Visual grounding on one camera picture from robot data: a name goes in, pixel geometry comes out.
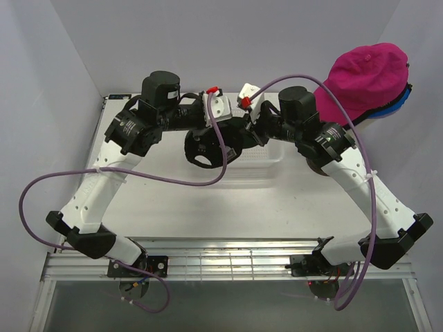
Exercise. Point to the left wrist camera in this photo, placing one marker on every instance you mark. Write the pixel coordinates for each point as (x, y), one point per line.
(215, 101)

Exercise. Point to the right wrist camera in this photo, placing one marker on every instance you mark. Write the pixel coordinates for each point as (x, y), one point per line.
(250, 99)

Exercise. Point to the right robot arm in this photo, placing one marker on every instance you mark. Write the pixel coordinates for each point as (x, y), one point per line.
(395, 228)

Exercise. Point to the brown round stand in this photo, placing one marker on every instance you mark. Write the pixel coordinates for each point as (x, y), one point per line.
(316, 169)

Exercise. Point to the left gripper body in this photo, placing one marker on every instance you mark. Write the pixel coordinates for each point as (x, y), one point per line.
(181, 116)

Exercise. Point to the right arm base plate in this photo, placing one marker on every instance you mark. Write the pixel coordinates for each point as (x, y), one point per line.
(309, 266)

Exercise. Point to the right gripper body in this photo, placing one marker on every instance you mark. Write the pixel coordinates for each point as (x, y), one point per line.
(268, 126)

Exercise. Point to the aluminium rail frame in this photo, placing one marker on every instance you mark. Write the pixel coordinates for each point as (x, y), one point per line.
(227, 246)

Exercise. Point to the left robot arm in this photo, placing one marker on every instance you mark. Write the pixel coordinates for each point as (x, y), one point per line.
(129, 137)

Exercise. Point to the black baseball cap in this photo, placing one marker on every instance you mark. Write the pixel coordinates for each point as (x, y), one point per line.
(391, 91)

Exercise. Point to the blue baseball cap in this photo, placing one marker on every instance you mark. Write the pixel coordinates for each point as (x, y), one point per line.
(391, 107)

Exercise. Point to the magenta baseball cap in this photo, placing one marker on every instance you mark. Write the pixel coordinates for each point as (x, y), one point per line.
(355, 71)

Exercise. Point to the dark green baseball cap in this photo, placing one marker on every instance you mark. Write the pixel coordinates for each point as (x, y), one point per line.
(204, 150)

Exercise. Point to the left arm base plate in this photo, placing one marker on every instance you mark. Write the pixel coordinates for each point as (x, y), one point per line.
(157, 265)

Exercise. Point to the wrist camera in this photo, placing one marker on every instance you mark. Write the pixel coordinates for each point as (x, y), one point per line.
(250, 99)
(215, 101)

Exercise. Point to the clear plastic bin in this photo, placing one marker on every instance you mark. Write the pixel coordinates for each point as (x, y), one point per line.
(254, 156)

